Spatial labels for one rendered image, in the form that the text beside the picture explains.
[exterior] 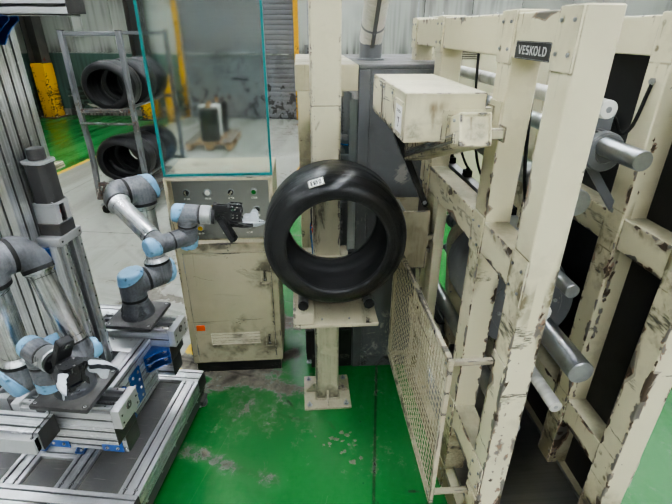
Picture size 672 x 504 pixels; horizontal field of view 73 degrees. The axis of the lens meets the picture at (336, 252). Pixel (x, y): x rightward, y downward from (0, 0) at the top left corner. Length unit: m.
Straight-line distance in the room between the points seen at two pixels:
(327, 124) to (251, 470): 1.69
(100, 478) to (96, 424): 0.41
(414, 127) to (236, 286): 1.57
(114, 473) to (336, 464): 1.01
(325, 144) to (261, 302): 1.08
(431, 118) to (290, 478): 1.78
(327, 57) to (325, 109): 0.20
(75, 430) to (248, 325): 1.10
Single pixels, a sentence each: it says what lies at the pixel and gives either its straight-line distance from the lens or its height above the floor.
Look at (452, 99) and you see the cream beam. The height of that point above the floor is 1.76.
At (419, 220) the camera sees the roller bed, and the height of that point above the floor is 1.15.
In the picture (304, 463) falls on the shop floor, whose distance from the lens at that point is 2.49.
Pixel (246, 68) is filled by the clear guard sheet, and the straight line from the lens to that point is 2.30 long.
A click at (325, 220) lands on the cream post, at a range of 2.13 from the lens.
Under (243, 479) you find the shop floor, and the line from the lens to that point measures 2.47.
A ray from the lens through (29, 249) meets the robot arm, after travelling 1.71.
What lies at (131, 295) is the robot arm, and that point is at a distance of 2.26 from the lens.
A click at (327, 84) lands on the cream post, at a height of 1.74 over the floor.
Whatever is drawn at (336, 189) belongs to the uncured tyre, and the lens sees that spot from 1.67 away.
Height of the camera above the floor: 1.95
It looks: 26 degrees down
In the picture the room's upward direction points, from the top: straight up
